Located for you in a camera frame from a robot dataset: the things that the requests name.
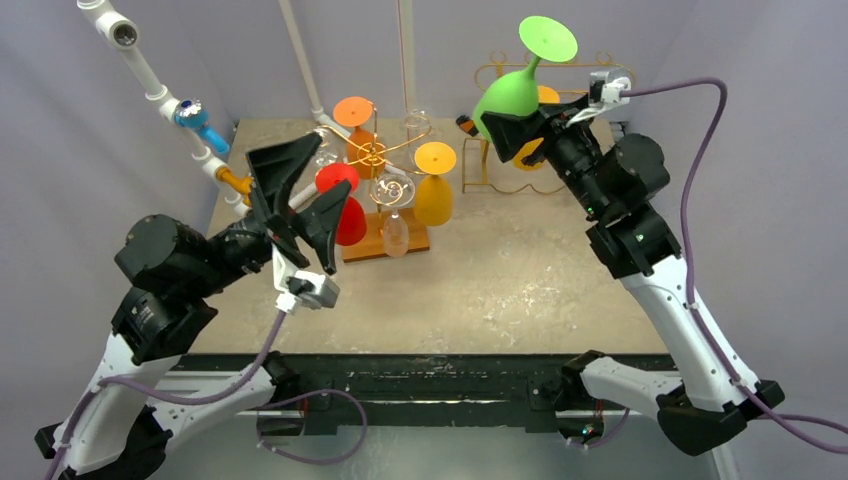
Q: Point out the gold wire bottle rack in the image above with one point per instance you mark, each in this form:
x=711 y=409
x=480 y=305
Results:
x=480 y=165

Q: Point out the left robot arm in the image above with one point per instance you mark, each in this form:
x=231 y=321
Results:
x=123 y=426

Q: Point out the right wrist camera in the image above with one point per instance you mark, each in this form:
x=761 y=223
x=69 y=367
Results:
x=606 y=92

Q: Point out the orange pipe fitting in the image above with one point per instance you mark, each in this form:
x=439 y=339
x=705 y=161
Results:
x=242 y=185

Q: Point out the white pole red stripe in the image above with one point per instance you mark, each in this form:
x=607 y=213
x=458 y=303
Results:
x=407 y=53

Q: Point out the clear flute glass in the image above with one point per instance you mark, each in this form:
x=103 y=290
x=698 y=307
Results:
x=394 y=191

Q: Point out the yellow wine glass front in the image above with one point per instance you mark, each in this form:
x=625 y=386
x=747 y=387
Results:
x=434 y=197

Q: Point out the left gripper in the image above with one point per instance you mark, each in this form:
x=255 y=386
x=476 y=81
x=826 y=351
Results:
x=275 y=167

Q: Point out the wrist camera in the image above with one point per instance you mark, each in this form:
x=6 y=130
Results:
x=606 y=92
x=300 y=288

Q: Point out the orange wine glass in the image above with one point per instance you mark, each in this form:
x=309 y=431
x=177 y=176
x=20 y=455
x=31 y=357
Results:
x=352 y=113

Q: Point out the blue valve on pipe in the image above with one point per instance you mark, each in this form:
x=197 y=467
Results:
x=192 y=115

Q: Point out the white PVC pipe frame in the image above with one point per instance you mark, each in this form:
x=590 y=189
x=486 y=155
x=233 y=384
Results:
x=123 y=35

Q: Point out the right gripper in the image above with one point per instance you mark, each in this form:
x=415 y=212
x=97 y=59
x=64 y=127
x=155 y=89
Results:
x=542 y=132

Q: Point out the clear round wine glass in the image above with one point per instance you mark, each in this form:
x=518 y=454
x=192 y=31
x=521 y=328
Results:
x=328 y=151

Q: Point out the gold wine glass rack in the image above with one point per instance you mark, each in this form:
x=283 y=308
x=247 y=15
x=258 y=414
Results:
x=368 y=229

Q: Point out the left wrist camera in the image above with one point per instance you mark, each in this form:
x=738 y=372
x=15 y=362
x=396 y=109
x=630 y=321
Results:
x=300 y=288

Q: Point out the black orange small clip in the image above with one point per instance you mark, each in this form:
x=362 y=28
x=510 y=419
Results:
x=467 y=125

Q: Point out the green wine glass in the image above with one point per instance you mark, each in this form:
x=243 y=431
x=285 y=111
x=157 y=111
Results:
x=516 y=93

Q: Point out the clear ribbed wine glass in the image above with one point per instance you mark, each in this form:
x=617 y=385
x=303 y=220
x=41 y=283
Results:
x=417 y=124

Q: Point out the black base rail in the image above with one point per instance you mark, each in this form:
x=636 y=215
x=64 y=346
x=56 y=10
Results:
x=455 y=390

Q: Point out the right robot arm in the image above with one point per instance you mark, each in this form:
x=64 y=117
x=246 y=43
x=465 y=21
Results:
x=715 y=395

